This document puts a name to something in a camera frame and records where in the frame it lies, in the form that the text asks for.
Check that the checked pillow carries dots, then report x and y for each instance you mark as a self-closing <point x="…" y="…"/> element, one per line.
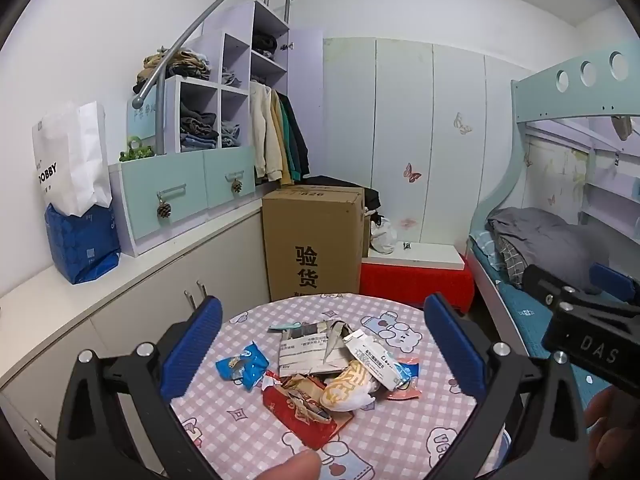
<point x="512" y="260"/>

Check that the white plastic bag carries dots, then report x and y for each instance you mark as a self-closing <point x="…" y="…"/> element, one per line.
<point x="384" y="237"/>

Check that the round table pink checked tablecloth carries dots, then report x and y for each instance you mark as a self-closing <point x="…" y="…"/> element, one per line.
<point x="240" y="425"/>

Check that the cream hanging jacket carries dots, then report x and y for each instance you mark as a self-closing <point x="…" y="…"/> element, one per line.
<point x="264" y="135"/>

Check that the beige paper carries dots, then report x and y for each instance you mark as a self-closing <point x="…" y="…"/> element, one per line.
<point x="334" y="340"/>

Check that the red storage bench white top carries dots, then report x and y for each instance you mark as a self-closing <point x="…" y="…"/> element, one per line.
<point x="415" y="277"/>

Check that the grey metal handrail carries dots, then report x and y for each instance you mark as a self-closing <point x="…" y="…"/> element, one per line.
<point x="200" y="30"/>

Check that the white paper bag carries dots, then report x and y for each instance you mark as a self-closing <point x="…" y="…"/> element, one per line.
<point x="75" y="160"/>

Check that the brown wrapper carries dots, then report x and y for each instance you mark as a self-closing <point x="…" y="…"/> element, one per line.
<point x="300" y="391"/>

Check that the dark red snack wrapper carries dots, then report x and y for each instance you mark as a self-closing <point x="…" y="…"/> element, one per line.
<point x="320" y="432"/>

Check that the black hanging garment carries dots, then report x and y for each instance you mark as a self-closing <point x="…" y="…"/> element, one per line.
<point x="301" y="145"/>

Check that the narrow teal drawer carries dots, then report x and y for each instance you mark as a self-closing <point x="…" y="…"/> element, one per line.
<point x="225" y="165"/>

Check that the cardboard box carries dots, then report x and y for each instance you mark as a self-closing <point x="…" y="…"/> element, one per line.
<point x="310" y="240"/>

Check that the person's left hand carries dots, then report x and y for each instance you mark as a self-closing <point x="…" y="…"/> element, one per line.
<point x="292" y="467"/>

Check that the grey folded clothes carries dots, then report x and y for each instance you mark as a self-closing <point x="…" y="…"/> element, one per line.
<point x="231" y="134"/>

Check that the blue plastic bag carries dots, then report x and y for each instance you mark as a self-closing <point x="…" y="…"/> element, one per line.
<point x="82" y="245"/>

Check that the light blue sign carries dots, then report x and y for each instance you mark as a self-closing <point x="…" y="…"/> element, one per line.
<point x="142" y="120"/>

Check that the person's right hand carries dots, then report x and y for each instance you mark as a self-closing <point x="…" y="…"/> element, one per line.
<point x="607" y="425"/>

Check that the black folded clothes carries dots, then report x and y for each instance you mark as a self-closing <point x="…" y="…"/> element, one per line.
<point x="265" y="45"/>

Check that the purple stair shelf cabinet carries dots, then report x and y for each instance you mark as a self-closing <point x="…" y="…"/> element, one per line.
<point x="305" y="85"/>

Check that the teal bunk bed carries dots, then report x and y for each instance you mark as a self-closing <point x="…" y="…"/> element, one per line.
<point x="545" y="90"/>

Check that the beige butterfly sticker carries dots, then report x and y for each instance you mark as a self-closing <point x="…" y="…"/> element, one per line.
<point x="462" y="124"/>

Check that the white wardrobe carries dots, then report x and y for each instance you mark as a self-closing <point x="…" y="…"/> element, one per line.
<point x="400" y="110"/>

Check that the pine cone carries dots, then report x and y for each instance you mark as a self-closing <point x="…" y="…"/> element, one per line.
<point x="236" y="186"/>
<point x="164" y="211"/>

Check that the teal bed sheet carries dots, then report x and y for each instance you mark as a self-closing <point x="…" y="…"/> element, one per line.
<point x="530" y="312"/>

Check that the wide teal drawer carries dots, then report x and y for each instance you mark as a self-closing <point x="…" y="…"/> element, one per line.
<point x="150" y="180"/>

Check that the teal wrapper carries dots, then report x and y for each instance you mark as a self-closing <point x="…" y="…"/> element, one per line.
<point x="282" y="327"/>

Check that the olive clothes pile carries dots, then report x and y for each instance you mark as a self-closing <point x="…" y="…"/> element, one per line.
<point x="175" y="65"/>

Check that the green hanging garment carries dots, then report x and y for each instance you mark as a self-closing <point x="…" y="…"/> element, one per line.
<point x="292" y="135"/>

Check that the newspaper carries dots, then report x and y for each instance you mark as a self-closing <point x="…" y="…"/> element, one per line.
<point x="300" y="352"/>

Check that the blue snack wrapper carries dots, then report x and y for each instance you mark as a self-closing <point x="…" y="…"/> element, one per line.
<point x="242" y="365"/>

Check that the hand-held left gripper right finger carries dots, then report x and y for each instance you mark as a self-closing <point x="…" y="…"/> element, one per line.
<point x="455" y="350"/>

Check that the black clothes pile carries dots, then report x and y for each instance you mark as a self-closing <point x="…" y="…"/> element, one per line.
<point x="372" y="197"/>

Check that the faded pink butterfly sticker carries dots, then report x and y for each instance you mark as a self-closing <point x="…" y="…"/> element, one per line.
<point x="407" y="223"/>

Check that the beige low cabinet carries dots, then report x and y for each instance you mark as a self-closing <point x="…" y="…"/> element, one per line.
<point x="150" y="310"/>

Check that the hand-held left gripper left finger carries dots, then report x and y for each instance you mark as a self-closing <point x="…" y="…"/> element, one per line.
<point x="192" y="350"/>

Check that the white medicine box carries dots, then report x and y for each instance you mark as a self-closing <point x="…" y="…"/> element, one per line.
<point x="375" y="357"/>

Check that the grey blanket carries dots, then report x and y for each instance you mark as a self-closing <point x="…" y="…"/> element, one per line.
<point x="555" y="240"/>

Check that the blue striped pillow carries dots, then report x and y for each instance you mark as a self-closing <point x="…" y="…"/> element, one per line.
<point x="485" y="247"/>

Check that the folded jeans stack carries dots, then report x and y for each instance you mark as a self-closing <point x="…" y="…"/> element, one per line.
<point x="200" y="130"/>

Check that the pink snack wrapper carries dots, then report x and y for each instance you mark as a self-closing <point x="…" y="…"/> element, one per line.
<point x="407" y="390"/>

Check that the yellow hanging garment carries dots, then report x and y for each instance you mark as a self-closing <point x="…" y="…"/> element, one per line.
<point x="286" y="160"/>

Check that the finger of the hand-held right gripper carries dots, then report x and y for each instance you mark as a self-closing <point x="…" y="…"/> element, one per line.
<point x="550" y="282"/>
<point x="617" y="282"/>

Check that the yellow white snack wrapper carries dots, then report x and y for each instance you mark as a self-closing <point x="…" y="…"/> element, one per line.
<point x="345" y="385"/>

